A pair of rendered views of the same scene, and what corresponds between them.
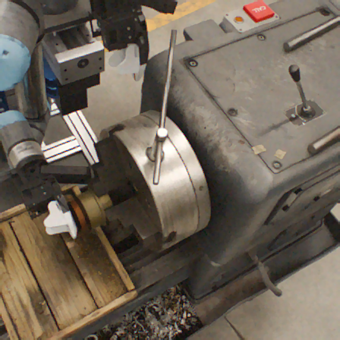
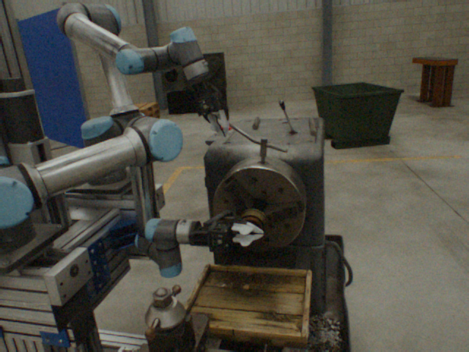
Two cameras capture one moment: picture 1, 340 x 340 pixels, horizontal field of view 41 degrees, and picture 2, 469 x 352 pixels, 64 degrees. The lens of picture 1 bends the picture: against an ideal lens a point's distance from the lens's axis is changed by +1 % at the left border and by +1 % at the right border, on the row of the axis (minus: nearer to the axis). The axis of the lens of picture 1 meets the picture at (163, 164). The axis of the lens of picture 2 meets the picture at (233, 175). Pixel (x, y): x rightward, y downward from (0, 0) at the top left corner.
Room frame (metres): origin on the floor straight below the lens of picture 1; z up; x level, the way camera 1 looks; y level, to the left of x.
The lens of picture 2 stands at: (-0.42, 0.77, 1.61)
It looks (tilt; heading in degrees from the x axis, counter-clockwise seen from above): 19 degrees down; 326
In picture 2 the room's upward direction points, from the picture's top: 5 degrees counter-clockwise
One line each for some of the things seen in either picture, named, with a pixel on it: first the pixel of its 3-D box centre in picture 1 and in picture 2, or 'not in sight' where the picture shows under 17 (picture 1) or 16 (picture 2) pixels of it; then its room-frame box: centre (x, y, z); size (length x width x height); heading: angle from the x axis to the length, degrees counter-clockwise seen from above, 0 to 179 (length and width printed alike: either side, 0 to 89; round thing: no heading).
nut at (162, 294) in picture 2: not in sight; (162, 295); (0.18, 0.56, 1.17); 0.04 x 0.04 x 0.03
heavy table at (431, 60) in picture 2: not in sight; (431, 80); (4.30, -8.24, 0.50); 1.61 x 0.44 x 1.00; 138
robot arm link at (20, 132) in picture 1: (16, 135); (165, 231); (0.59, 0.37, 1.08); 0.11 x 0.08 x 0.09; 40
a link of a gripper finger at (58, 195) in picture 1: (58, 198); (233, 224); (0.43, 0.21, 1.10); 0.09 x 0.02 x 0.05; 40
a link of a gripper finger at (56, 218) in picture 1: (58, 220); (246, 230); (0.38, 0.20, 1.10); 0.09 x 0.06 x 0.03; 40
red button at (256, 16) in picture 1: (258, 12); not in sight; (1.00, -0.16, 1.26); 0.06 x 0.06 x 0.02; 41
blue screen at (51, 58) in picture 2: not in sight; (34, 88); (7.38, -0.26, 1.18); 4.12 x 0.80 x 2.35; 10
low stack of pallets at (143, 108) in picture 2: not in sight; (137, 115); (8.36, -2.47, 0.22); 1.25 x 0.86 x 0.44; 141
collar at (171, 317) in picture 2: not in sight; (164, 309); (0.18, 0.56, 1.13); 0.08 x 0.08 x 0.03
